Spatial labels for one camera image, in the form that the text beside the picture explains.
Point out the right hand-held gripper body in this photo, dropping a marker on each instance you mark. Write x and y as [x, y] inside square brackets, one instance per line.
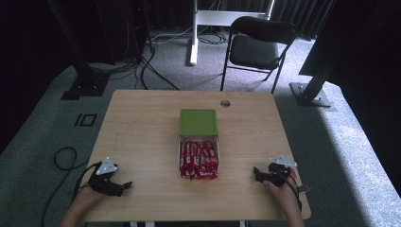
[279, 171]

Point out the white drawer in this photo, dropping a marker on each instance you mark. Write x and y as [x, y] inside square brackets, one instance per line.
[198, 138]

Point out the black folding chair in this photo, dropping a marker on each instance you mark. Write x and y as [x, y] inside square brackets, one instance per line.
[255, 47]

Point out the pile of red snack packets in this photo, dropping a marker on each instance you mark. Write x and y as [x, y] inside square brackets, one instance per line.
[198, 160]

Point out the small grey clip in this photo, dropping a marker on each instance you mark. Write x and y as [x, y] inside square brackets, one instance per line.
[303, 188]

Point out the person's left hand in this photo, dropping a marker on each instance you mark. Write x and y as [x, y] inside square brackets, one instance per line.
[86, 193]

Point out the person's right hand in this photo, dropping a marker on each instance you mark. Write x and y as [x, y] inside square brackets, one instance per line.
[283, 192]

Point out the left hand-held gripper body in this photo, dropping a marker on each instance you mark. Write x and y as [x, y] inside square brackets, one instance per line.
[104, 176]

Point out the white desk frame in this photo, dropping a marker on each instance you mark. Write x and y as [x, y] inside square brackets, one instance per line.
[195, 31]

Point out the green drawer box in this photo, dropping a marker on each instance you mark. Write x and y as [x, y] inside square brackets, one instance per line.
[198, 122]

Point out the black metal stand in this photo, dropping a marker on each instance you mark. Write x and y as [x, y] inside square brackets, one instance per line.
[83, 75]
[315, 85]

